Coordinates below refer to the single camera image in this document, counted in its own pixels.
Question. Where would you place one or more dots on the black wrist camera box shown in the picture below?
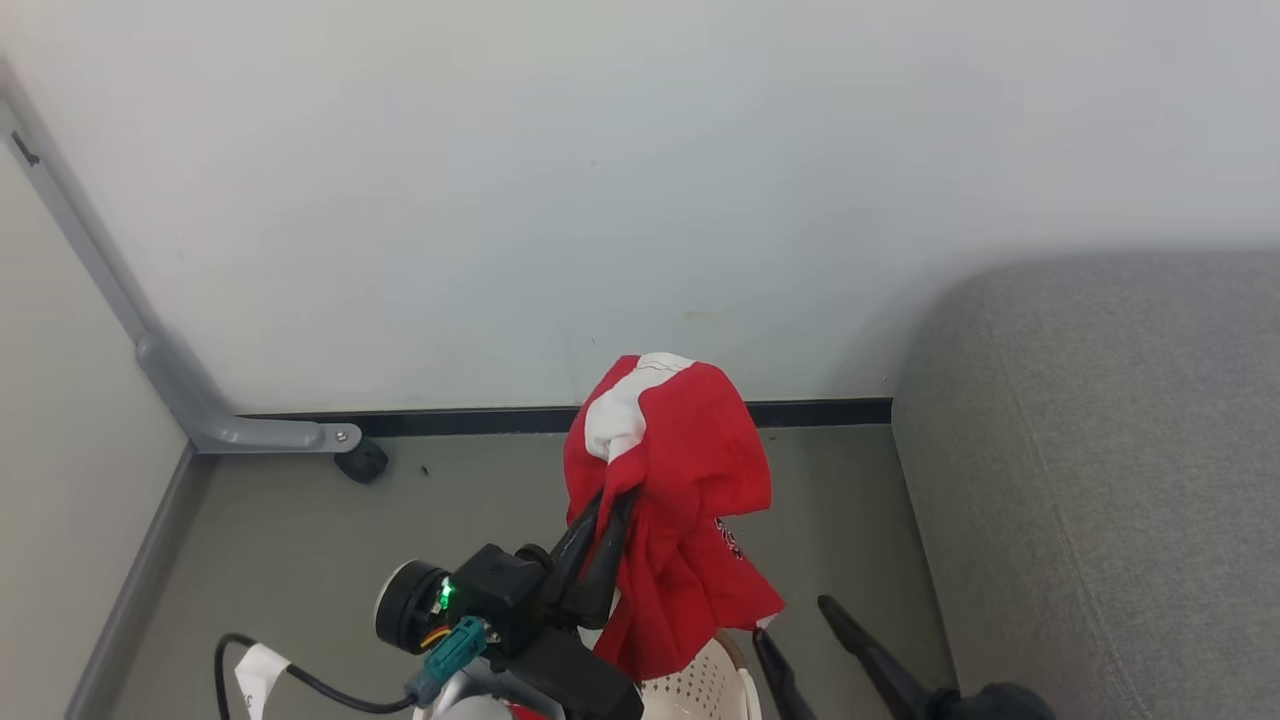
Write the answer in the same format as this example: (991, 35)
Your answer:
(580, 682)

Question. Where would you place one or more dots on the black wall baseboard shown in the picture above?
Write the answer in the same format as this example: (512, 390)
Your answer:
(470, 420)

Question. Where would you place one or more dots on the grey metal frame leg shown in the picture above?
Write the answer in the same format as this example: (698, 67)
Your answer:
(190, 400)

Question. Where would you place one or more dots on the grey fabric sofa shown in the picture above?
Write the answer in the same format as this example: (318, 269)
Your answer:
(1110, 480)

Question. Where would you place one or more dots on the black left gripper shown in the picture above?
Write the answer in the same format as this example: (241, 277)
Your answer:
(500, 592)

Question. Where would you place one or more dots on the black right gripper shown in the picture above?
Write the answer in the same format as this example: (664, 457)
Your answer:
(995, 703)

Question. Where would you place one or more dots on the red and white garment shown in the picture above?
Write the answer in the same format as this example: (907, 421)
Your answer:
(690, 450)

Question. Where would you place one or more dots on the black caster wheel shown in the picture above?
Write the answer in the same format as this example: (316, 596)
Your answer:
(363, 462)

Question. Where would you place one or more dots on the grey skirting strip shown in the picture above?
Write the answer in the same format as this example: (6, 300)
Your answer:
(135, 590)

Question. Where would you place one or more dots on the white perforated laundry basket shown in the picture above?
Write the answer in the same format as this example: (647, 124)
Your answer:
(705, 692)

